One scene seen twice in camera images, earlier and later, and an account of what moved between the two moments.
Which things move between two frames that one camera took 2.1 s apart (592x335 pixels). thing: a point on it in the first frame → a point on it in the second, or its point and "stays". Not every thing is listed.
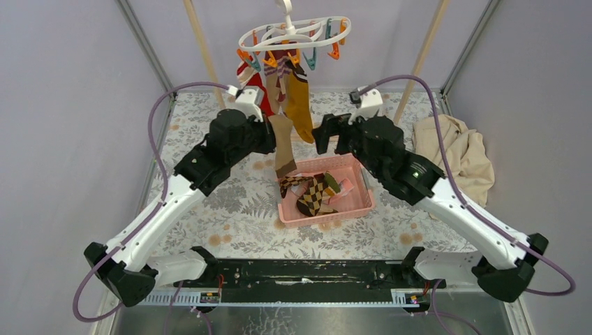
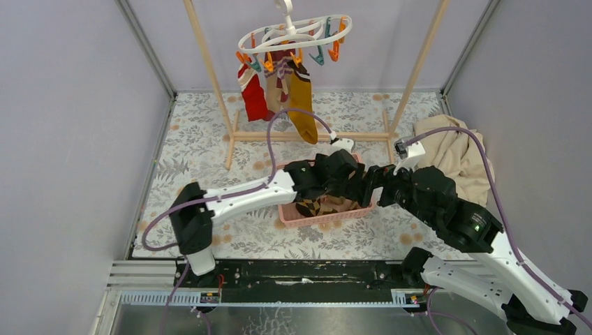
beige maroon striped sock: [277, 67] stays
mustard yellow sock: [297, 101] stays
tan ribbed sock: [282, 127] → [329, 203]
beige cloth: [467, 156] stays
